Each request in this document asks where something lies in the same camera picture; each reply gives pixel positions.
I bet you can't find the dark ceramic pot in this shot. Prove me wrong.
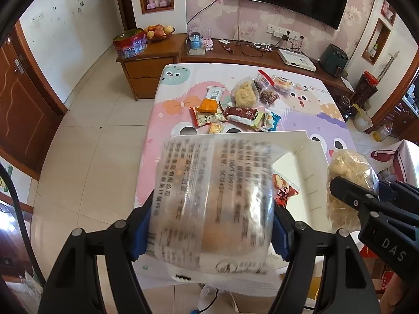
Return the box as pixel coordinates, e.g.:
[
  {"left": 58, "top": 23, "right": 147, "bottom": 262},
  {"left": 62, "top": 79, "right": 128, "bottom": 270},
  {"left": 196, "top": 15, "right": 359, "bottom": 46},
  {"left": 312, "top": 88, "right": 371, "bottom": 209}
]
[{"left": 338, "top": 94, "right": 356, "bottom": 119}]

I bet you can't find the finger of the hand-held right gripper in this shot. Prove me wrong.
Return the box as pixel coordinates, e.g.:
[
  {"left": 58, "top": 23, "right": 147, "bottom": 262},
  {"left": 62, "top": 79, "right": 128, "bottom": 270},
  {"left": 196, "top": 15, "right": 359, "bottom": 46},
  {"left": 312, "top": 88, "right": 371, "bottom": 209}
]
[
  {"left": 329, "top": 176, "right": 394, "bottom": 218},
  {"left": 379, "top": 179, "right": 419, "bottom": 217}
]

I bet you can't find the red white box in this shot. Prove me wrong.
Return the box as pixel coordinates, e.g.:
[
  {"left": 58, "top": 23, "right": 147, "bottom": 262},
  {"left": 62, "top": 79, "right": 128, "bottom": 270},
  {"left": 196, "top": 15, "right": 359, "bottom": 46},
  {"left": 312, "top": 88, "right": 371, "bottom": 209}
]
[{"left": 371, "top": 139, "right": 419, "bottom": 184}]

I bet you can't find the wooden door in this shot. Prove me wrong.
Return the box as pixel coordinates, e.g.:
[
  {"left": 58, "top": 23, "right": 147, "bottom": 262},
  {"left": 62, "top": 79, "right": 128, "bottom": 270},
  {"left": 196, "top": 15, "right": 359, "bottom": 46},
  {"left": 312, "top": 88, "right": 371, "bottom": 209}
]
[{"left": 0, "top": 26, "right": 65, "bottom": 181}]

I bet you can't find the cartoon printed tablecloth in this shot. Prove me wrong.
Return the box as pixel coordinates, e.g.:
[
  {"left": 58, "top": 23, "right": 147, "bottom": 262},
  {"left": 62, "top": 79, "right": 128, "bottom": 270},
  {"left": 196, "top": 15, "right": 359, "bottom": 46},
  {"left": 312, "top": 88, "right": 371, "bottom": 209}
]
[{"left": 134, "top": 63, "right": 358, "bottom": 296}]

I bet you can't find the beige red-edged snack packet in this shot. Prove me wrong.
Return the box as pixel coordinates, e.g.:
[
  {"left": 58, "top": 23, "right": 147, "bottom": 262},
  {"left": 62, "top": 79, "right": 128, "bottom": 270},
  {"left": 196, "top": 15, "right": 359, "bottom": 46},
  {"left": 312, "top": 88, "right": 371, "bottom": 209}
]
[{"left": 190, "top": 107, "right": 227, "bottom": 127}]

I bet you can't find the clear plastic bottle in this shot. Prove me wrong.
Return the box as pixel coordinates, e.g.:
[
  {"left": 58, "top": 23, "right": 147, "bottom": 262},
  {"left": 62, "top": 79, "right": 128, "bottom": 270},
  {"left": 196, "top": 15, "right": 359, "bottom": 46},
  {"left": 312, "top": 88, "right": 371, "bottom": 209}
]
[{"left": 373, "top": 122, "right": 393, "bottom": 142}]

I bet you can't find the cardboard box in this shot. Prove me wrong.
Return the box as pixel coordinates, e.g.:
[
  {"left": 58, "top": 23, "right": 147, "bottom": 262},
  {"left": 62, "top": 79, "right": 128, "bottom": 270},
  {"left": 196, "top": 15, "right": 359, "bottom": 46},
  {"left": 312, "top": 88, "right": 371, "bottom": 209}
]
[{"left": 359, "top": 251, "right": 397, "bottom": 295}]

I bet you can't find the white plastic tray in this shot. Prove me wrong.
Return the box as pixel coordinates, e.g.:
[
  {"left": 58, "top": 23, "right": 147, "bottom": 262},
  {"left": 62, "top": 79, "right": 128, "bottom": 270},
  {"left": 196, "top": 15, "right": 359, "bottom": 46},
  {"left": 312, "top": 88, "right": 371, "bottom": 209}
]
[{"left": 170, "top": 130, "right": 333, "bottom": 236}]

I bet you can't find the dark red snowflake snack packet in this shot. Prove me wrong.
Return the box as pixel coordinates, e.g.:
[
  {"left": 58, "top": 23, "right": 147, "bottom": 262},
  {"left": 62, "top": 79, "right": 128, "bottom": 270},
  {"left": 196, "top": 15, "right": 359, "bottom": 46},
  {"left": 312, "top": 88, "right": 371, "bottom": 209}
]
[{"left": 225, "top": 106, "right": 260, "bottom": 127}]

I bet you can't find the clear bag of yellow crisps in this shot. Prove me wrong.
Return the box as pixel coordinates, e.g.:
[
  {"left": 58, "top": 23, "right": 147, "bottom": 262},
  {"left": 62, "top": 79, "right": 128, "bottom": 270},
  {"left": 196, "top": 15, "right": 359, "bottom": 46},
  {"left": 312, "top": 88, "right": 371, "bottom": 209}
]
[{"left": 232, "top": 76, "right": 260, "bottom": 107}]

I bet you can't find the red-zip bag of dark snacks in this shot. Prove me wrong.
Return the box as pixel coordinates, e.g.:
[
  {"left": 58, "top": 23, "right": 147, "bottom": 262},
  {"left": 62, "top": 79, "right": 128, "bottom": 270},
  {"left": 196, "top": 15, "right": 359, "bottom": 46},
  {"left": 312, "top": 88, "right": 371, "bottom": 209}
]
[{"left": 255, "top": 69, "right": 276, "bottom": 91}]

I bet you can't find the red orange snack packet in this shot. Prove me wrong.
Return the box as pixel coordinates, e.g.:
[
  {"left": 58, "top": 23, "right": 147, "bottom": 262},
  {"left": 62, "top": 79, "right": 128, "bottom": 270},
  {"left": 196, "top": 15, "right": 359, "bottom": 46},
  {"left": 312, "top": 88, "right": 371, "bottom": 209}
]
[{"left": 273, "top": 174, "right": 300, "bottom": 209}]

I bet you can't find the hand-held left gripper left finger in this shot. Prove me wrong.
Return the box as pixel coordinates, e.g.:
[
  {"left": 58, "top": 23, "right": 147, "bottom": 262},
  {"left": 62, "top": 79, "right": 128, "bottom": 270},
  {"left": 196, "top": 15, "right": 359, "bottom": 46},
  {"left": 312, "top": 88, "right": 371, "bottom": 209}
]
[{"left": 38, "top": 190, "right": 154, "bottom": 314}]

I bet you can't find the red blue tin box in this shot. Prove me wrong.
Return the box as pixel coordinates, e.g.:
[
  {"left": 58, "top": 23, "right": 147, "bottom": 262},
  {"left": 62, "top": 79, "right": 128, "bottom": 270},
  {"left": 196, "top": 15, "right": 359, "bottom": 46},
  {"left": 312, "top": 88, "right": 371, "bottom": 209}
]
[{"left": 113, "top": 28, "right": 147, "bottom": 59}]

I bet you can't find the wooden television cabinet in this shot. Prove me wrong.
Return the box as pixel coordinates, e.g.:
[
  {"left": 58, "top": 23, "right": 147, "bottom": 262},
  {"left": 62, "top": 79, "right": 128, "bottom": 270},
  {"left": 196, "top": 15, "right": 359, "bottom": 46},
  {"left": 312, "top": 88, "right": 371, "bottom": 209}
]
[{"left": 116, "top": 33, "right": 356, "bottom": 100}]

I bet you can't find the white set-top box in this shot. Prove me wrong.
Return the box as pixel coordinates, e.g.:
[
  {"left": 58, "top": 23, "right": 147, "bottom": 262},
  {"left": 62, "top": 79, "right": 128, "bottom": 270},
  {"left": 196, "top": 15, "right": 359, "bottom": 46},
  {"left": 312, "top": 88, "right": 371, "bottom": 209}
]
[{"left": 278, "top": 49, "right": 317, "bottom": 72}]

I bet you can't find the white plastic jug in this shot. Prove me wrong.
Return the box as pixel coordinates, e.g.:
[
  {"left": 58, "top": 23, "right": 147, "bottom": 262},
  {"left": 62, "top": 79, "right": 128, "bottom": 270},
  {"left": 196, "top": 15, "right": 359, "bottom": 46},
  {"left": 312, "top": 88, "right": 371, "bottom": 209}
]
[{"left": 352, "top": 105, "right": 374, "bottom": 133}]

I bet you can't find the dark green air fryer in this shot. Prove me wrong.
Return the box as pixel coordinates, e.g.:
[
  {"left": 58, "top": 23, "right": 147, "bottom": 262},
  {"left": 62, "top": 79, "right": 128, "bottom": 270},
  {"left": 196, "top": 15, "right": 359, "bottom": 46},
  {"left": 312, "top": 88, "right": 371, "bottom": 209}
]
[{"left": 320, "top": 43, "right": 348, "bottom": 78}]

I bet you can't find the dark red patterned bin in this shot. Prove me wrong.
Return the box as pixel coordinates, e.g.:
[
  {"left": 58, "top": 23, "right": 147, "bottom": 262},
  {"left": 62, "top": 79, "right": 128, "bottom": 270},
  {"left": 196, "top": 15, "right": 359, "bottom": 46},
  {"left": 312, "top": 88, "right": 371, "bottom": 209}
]
[{"left": 353, "top": 71, "right": 379, "bottom": 107}]

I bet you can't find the bowl of fruit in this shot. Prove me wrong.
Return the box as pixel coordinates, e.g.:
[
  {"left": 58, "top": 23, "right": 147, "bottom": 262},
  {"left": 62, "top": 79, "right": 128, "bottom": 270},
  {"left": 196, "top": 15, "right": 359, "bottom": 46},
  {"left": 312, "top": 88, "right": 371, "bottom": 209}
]
[{"left": 144, "top": 23, "right": 176, "bottom": 42}]

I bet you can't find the clear bag of pale crisps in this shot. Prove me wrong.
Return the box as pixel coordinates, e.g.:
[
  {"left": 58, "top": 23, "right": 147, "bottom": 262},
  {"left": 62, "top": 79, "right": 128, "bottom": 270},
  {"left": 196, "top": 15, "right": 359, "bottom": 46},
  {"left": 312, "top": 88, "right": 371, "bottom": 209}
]
[{"left": 327, "top": 149, "right": 379, "bottom": 232}]

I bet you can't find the small clear bread packet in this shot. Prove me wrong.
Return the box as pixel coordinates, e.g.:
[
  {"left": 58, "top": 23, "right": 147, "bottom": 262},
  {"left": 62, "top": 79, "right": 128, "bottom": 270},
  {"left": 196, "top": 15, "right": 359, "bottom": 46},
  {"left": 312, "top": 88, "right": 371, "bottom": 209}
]
[{"left": 273, "top": 75, "right": 296, "bottom": 94}]

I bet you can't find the clear bag of brown nuts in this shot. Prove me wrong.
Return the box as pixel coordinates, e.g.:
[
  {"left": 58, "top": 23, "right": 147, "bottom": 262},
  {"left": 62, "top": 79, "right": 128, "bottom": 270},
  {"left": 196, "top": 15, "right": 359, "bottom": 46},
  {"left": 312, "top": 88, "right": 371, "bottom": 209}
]
[{"left": 260, "top": 89, "right": 279, "bottom": 106}]

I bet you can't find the white wall socket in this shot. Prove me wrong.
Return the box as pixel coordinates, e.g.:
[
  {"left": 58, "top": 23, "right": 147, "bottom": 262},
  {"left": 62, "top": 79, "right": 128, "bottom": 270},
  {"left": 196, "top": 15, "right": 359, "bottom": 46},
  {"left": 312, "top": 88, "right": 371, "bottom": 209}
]
[{"left": 266, "top": 24, "right": 301, "bottom": 39}]

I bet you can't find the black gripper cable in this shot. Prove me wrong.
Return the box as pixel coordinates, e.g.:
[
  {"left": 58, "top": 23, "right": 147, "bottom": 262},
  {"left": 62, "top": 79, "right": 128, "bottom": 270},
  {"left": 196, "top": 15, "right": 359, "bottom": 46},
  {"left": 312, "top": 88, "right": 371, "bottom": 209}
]
[{"left": 0, "top": 163, "right": 47, "bottom": 289}]

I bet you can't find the clear bread packet with print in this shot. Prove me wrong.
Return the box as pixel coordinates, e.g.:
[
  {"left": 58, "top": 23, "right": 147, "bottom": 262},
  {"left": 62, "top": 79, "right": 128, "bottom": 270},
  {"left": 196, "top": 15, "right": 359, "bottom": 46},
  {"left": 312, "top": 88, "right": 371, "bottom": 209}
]
[{"left": 144, "top": 136, "right": 289, "bottom": 277}]

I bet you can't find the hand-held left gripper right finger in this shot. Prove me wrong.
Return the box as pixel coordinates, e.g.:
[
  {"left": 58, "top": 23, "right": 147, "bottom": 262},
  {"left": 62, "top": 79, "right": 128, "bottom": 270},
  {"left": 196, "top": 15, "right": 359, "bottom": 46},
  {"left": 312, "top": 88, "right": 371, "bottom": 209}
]
[{"left": 271, "top": 204, "right": 380, "bottom": 314}]

